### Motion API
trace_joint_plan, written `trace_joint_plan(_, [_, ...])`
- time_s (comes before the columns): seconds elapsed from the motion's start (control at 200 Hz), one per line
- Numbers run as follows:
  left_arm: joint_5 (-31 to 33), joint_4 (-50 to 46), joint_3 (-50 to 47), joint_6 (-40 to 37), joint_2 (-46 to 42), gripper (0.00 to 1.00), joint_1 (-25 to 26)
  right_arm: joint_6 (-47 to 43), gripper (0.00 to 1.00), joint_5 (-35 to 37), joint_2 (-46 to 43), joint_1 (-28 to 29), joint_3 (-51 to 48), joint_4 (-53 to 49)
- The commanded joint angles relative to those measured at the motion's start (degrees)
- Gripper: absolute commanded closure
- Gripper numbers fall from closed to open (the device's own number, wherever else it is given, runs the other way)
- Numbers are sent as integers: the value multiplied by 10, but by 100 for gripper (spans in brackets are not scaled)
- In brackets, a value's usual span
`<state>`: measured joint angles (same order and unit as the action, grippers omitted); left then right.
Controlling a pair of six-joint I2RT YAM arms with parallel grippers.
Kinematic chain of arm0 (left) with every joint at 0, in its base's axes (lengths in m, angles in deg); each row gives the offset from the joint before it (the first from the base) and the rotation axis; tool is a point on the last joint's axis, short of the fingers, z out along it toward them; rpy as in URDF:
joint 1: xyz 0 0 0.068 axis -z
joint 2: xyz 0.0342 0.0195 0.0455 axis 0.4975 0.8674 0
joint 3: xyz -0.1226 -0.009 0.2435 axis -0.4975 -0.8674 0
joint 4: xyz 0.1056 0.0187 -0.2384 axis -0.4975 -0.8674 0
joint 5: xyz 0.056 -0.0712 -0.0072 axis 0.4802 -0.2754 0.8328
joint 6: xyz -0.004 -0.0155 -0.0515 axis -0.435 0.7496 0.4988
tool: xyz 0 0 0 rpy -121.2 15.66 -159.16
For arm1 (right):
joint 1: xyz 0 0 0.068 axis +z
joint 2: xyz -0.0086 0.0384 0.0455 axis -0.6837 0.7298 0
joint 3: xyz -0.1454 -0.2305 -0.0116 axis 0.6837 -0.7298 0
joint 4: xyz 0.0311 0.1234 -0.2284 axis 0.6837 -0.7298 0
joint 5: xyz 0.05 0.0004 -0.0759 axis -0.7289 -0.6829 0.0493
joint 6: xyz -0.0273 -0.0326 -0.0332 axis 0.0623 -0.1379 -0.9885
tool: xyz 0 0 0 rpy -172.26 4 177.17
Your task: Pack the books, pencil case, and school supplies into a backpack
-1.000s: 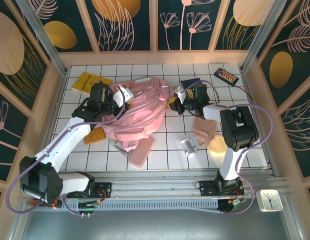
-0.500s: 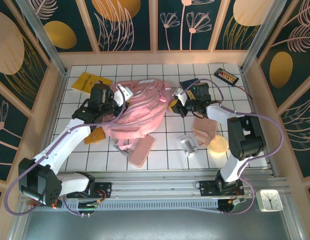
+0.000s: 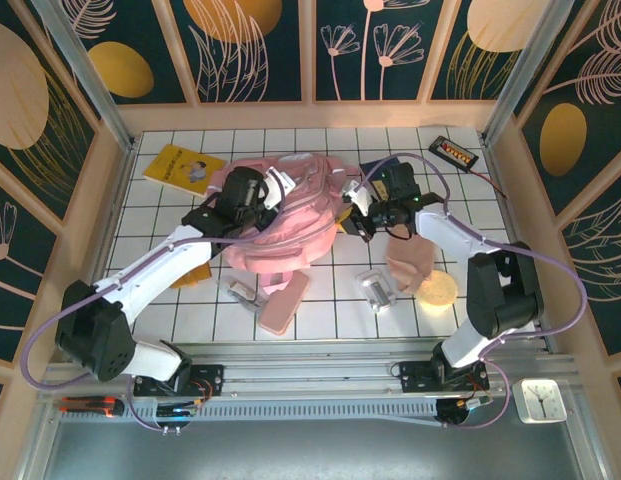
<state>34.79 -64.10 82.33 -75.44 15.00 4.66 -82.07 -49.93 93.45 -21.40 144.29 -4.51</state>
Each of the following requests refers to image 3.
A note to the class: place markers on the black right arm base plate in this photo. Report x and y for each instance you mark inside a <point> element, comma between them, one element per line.
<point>415,375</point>

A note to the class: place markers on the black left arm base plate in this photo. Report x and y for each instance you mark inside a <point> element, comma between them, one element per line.
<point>210,380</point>

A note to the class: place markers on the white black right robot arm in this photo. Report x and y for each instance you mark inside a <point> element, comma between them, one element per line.
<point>450,230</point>

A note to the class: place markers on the grey metal bench panel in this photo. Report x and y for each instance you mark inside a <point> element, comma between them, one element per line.
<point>310,455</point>

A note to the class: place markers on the black charger with yellow ports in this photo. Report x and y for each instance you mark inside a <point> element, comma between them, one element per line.
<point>452,152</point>

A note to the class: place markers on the yellow paperback book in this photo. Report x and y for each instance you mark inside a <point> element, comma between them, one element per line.
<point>177,170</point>

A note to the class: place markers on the black round controller module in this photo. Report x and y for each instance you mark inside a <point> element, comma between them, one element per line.
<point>455,412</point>
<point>175,412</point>

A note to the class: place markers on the aluminium frame post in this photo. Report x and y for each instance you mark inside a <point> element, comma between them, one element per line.
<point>524,70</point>
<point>85,70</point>

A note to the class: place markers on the long aluminium mounting rail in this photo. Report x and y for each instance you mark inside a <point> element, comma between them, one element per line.
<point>310,370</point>

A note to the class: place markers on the round yellow sponge disc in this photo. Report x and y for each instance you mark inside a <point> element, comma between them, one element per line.
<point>437,292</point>

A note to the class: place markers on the clear plastic package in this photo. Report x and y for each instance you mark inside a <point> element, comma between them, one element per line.
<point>240,295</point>

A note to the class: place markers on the dark blue book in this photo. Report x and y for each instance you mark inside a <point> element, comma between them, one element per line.
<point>375,167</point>

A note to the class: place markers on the beige fabric pouch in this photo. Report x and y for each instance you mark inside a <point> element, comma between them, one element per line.
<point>410,260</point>

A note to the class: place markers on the clear plastic box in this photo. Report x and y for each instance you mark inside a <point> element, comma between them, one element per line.
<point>377,292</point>

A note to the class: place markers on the pink pencil case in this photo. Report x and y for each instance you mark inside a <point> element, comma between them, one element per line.
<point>285,305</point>

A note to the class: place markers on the white square alarm clock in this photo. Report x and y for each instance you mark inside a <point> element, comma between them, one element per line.
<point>537,401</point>

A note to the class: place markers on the aluminium side rail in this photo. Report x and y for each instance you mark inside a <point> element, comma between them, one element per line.
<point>126,170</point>
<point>494,170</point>

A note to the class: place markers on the orange black utility knife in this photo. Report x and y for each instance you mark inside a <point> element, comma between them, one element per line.
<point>90,406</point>

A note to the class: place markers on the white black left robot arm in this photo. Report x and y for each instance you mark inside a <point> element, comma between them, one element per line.
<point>155,265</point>

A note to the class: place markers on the pink school backpack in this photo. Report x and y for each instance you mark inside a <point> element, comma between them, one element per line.
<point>295,235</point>

